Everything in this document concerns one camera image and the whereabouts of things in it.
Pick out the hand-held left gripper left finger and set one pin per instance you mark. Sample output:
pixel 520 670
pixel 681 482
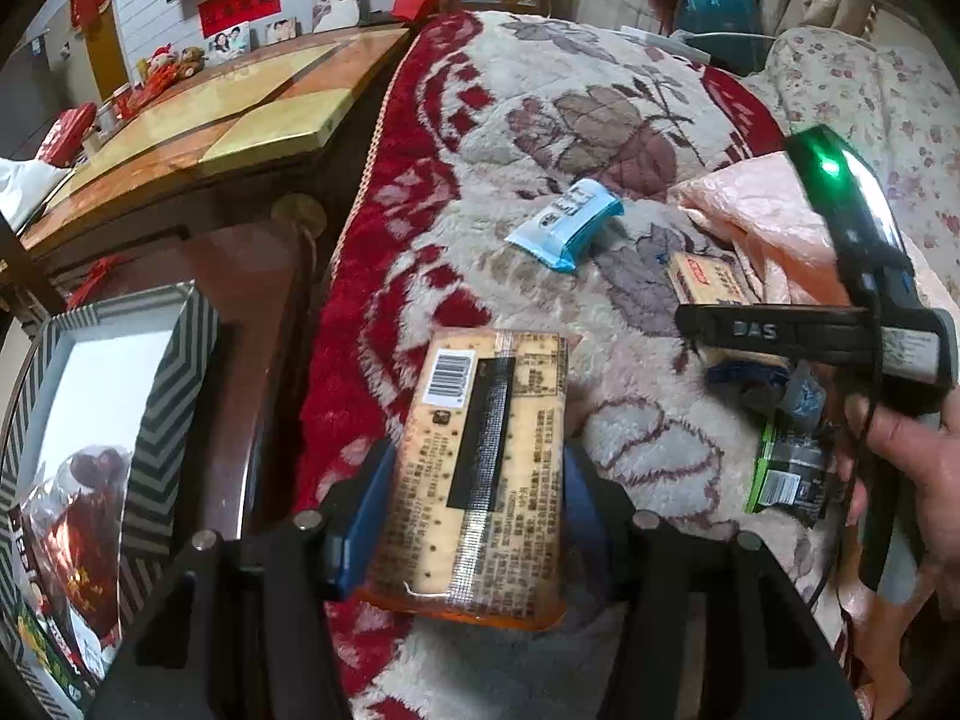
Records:
pixel 358 532

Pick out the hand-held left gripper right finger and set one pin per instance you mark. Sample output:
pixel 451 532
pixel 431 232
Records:
pixel 592 532

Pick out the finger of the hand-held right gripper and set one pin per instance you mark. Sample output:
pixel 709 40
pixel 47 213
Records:
pixel 750 330

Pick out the orange cracker packet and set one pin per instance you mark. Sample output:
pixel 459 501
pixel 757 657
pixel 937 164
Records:
pixel 480 465

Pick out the grey chevron cardboard box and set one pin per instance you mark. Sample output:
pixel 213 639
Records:
pixel 161 390

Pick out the clear bag of red dates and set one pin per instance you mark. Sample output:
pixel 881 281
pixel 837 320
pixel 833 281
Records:
pixel 86 510

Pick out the person's right hand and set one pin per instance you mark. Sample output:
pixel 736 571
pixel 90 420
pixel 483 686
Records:
pixel 926 480

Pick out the small blue snack packet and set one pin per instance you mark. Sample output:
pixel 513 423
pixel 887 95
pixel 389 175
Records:
pixel 750 379

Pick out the small beige cracker packet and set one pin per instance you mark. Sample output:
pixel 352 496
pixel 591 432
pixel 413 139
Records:
pixel 709 277

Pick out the pink quilt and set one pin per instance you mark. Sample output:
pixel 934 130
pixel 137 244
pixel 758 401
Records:
pixel 757 202

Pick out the floral sofa cover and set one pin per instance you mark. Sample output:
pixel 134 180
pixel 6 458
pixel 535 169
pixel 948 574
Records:
pixel 900 105

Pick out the green and black snack packet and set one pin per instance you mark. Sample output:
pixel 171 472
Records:
pixel 795 476

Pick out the blue and white snack packet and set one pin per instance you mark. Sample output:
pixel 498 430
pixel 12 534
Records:
pixel 562 225

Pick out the dark glass side table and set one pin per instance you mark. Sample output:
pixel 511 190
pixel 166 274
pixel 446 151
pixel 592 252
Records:
pixel 247 300

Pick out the wooden table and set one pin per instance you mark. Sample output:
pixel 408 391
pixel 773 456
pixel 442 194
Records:
pixel 225 112

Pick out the white plastic bag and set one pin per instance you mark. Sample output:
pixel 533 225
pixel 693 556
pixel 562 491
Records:
pixel 26 191

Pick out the red gift box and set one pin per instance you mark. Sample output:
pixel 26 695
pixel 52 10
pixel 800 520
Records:
pixel 67 133

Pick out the plush toys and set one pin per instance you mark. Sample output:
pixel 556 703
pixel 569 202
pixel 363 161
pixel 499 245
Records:
pixel 169 66

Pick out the small framed couple photo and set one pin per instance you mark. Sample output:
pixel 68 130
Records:
pixel 227 43

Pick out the large wedding photo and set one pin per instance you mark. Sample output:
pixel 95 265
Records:
pixel 339 6

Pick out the red wall banner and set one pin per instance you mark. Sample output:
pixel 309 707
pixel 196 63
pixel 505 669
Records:
pixel 238 6

